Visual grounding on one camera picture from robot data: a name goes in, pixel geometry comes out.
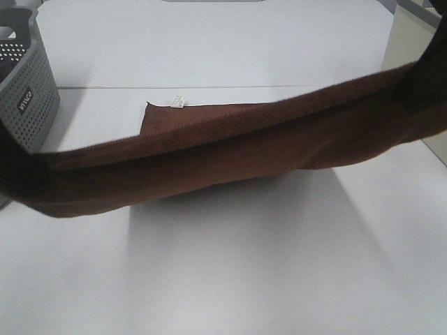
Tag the brown towel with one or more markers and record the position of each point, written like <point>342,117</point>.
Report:
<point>178,152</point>

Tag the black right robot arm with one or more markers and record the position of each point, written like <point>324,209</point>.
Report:
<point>433,38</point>

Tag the white towel label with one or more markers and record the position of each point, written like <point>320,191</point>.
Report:
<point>178,101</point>

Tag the grey perforated plastic basket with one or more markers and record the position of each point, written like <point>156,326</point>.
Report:
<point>29,103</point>

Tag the beige storage box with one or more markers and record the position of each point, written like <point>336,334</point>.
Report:
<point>412,30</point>

